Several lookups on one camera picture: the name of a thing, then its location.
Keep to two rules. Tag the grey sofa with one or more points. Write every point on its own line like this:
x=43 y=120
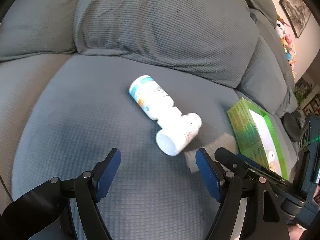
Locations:
x=86 y=110

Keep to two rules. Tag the beige hair claw clip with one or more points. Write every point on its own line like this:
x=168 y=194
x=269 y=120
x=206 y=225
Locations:
x=225 y=140

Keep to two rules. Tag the white roll in box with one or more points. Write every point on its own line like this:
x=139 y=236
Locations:
x=270 y=156

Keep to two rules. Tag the white bottle blue label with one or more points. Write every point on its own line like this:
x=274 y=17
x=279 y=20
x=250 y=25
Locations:
x=152 y=98

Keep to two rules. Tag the black framed wall picture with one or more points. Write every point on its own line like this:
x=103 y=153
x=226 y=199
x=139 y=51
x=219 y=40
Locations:
x=297 y=13

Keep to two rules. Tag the green potted plant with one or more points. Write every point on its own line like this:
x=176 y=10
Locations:
x=302 y=90

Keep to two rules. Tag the plain white pill bottle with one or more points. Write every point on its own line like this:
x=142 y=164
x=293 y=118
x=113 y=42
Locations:
x=177 y=132

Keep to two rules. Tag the large grey back cushion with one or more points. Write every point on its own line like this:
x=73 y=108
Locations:
x=213 y=39

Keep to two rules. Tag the green cardboard box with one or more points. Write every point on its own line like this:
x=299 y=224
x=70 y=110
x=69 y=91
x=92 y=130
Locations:
x=255 y=134

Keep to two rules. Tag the black round object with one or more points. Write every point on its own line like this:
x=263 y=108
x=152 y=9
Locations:
x=292 y=127

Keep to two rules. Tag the black tracker camera box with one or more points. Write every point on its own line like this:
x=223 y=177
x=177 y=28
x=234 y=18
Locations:
x=308 y=164

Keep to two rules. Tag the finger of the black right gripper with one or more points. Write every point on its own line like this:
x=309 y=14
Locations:
x=237 y=163

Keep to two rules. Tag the colourful plush toys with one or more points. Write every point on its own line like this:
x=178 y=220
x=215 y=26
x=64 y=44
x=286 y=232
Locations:
x=287 y=43

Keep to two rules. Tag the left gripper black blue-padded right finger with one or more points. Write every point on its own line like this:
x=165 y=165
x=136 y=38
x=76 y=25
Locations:
x=263 y=218

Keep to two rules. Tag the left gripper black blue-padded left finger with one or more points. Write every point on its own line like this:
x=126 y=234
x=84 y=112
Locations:
x=45 y=211

